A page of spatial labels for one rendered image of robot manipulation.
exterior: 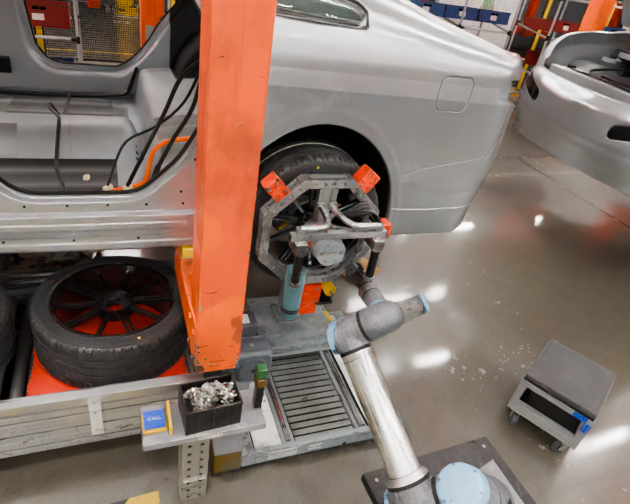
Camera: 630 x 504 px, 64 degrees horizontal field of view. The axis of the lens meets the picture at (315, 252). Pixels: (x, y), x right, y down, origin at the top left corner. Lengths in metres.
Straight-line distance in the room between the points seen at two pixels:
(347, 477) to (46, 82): 2.93
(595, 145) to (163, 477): 3.41
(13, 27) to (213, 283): 2.41
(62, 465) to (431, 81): 2.19
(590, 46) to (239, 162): 4.33
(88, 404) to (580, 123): 3.58
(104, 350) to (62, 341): 0.16
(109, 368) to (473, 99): 1.91
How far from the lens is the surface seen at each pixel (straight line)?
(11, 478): 2.46
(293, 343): 2.67
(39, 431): 2.25
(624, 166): 4.04
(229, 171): 1.49
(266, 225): 2.10
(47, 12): 5.54
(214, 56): 1.37
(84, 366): 2.19
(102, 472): 2.39
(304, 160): 2.11
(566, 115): 4.26
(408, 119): 2.28
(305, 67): 2.01
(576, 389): 2.79
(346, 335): 1.75
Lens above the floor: 1.98
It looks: 33 degrees down
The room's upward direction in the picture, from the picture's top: 11 degrees clockwise
